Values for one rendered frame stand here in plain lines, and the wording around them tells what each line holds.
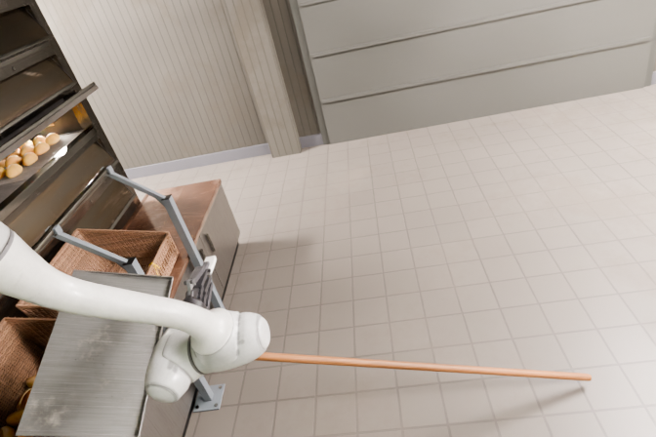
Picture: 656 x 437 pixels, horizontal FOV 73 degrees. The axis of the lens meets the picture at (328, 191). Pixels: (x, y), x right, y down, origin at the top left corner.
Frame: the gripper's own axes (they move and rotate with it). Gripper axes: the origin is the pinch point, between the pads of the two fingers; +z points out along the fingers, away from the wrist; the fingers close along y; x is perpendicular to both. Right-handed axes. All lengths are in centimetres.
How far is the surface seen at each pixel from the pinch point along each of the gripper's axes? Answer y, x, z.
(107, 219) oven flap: 45, -110, 115
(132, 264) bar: 23, -51, 37
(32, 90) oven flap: -36, -111, 116
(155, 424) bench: 84, -56, 6
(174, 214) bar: 31, -52, 85
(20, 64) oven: -48, -111, 119
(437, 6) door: 6, 126, 311
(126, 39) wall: -22, -154, 318
